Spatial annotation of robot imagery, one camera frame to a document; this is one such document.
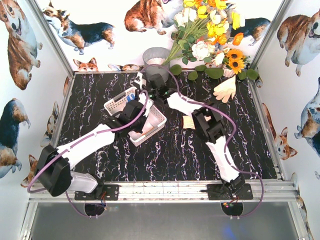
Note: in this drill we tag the cream leather glove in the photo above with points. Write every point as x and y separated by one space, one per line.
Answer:
225 90
187 122

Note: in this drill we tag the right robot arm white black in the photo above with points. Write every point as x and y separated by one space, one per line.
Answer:
209 127

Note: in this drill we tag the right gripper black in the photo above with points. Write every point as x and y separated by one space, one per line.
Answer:
155 81

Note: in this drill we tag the white plastic storage basket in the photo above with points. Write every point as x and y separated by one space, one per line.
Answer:
117 104

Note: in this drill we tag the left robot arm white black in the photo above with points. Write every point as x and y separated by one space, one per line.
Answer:
55 164

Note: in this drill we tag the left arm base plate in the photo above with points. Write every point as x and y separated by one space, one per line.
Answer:
107 192

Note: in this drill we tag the grey metal bucket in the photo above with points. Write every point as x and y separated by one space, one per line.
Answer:
155 56

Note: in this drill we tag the sunflower bunch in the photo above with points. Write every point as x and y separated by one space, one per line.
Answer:
236 60

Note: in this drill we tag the blue dotted knit glove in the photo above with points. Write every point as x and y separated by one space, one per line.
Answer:
130 97

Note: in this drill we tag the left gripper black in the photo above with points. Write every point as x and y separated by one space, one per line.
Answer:
135 110

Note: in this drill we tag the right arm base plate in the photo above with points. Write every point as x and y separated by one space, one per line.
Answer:
226 192

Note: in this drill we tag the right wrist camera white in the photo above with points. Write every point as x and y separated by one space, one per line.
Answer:
139 82

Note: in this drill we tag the artificial flower bouquet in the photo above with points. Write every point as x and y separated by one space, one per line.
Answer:
203 27

